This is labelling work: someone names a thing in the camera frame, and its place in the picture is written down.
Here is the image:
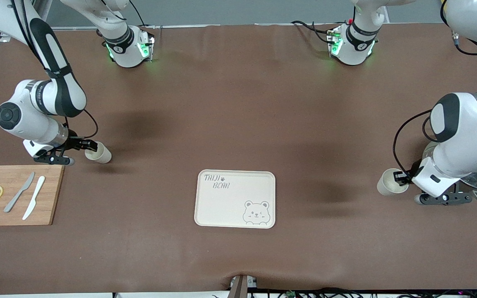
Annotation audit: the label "white plastic cup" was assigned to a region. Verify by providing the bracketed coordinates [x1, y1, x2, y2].
[84, 141, 112, 164]
[377, 168, 410, 196]

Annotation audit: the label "cream tray with bear print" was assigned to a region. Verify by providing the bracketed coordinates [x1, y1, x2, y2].
[194, 169, 276, 229]

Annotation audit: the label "grey plastic knife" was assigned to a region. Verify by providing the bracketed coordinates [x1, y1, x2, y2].
[4, 172, 35, 213]

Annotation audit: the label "white plastic knife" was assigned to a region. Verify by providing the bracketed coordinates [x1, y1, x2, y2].
[22, 175, 46, 221]

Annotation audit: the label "bamboo cutting board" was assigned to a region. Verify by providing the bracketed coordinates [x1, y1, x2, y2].
[0, 165, 65, 226]

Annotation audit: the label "thin black base cable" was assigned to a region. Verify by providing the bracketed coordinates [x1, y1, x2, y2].
[129, 0, 148, 28]

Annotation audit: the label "black arm base cables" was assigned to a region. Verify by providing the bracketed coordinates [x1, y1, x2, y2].
[291, 20, 338, 44]

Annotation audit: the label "brown metal bracket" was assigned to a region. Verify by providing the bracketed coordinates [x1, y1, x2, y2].
[229, 274, 259, 298]

